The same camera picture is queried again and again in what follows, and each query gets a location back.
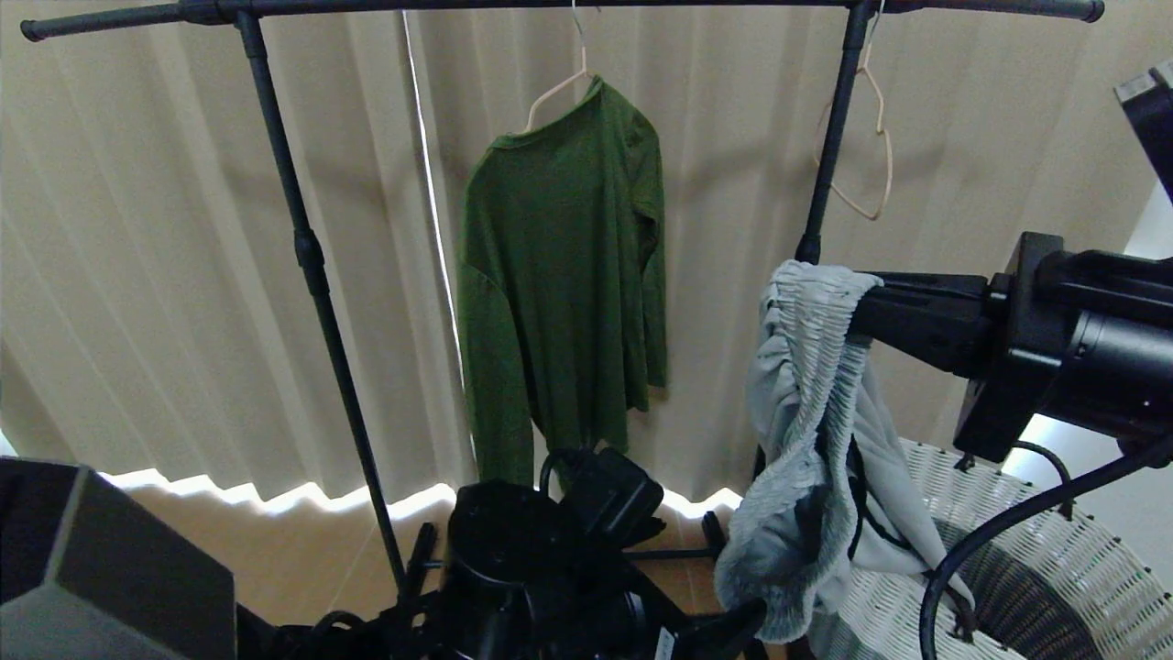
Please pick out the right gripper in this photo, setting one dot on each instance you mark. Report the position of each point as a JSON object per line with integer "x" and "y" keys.
{"x": 1100, "y": 357}

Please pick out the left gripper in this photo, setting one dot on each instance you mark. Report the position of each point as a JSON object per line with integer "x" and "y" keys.
{"x": 655, "y": 637}

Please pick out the pale grey garment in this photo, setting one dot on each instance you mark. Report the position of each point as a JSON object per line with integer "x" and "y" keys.
{"x": 806, "y": 385}

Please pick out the pink clothes hanger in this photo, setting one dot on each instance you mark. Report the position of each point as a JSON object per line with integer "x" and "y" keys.
{"x": 884, "y": 147}
{"x": 554, "y": 92}

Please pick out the green printed shirt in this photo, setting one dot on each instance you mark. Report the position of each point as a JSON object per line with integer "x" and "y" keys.
{"x": 550, "y": 275}

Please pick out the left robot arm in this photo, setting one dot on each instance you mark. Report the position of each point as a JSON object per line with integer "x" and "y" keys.
{"x": 92, "y": 587}

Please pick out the white laundry basket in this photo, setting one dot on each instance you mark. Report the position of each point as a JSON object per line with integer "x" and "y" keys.
{"x": 1072, "y": 568}

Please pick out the black clothes rack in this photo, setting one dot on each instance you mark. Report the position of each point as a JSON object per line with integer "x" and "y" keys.
{"x": 312, "y": 266}

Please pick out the beige curtain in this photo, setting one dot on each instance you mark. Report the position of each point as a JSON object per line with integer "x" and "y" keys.
{"x": 137, "y": 275}

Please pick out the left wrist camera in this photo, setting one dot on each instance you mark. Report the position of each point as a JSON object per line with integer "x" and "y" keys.
{"x": 609, "y": 495}

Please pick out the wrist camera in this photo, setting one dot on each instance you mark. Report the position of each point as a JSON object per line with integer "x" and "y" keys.
{"x": 609, "y": 495}
{"x": 1155, "y": 119}

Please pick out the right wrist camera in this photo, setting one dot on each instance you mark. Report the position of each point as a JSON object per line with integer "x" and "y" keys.
{"x": 1155, "y": 119}

